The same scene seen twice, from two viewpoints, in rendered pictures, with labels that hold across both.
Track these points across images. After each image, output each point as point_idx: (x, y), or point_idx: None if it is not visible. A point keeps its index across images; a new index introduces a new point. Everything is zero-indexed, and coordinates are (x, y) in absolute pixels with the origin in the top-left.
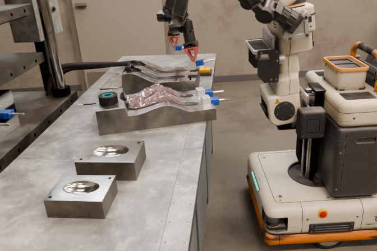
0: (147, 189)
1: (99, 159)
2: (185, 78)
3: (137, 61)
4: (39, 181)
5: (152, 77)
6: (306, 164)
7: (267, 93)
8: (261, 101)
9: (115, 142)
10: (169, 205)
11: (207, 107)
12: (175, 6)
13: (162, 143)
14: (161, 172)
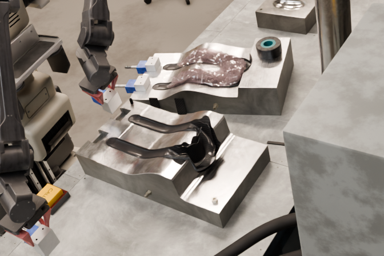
0: None
1: None
2: (132, 110)
3: (177, 144)
4: (358, 15)
5: (172, 132)
6: (51, 176)
7: (56, 102)
8: (44, 147)
9: (280, 12)
10: None
11: (162, 56)
12: (107, 6)
13: (233, 42)
14: (252, 11)
